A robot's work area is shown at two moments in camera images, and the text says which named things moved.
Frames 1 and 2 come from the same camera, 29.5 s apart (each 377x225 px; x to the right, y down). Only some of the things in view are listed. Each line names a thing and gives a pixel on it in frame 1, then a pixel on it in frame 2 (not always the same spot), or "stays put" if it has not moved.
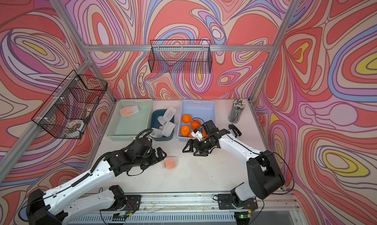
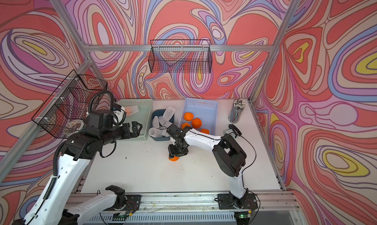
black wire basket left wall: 65,113 stays put
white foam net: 169,114 stays put
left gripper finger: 161,154 → 136,127
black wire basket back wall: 180,56 stays put
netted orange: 170,163 → 175,159
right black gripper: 191,142 → 172,152
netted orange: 129,110 stays put
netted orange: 196,125 stays put
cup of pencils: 239,104 stays put
